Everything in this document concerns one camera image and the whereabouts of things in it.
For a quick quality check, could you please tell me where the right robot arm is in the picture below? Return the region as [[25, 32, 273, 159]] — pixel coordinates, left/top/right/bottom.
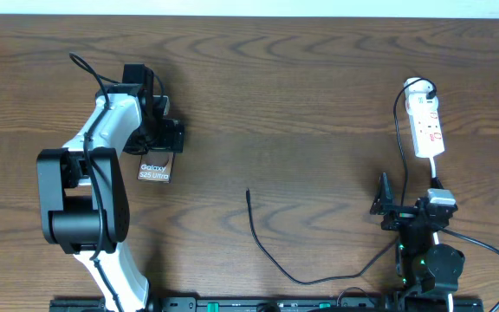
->
[[370, 173, 465, 311]]

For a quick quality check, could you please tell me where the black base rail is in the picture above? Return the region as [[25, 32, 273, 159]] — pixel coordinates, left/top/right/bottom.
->
[[49, 296, 484, 312]]

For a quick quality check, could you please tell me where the black charger cable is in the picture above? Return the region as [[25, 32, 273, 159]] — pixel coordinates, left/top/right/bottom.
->
[[245, 76, 438, 286]]

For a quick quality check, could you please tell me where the black camera cable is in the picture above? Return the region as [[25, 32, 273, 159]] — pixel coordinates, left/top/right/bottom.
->
[[68, 51, 125, 312], [437, 225, 499, 312]]

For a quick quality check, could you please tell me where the black right camera cable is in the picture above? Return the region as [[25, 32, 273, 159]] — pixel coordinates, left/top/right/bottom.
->
[[437, 225, 499, 312]]

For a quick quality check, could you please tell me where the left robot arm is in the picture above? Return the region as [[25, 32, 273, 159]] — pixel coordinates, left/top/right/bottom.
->
[[36, 63, 185, 311]]

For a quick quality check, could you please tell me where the white power strip cord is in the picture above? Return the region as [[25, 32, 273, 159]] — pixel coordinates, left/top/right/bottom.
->
[[429, 156, 455, 312]]

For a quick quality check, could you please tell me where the white power strip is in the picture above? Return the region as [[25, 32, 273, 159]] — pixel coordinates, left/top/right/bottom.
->
[[404, 77, 444, 159]]

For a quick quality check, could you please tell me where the black left camera cable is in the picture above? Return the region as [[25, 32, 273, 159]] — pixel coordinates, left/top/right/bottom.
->
[[68, 51, 125, 312]]

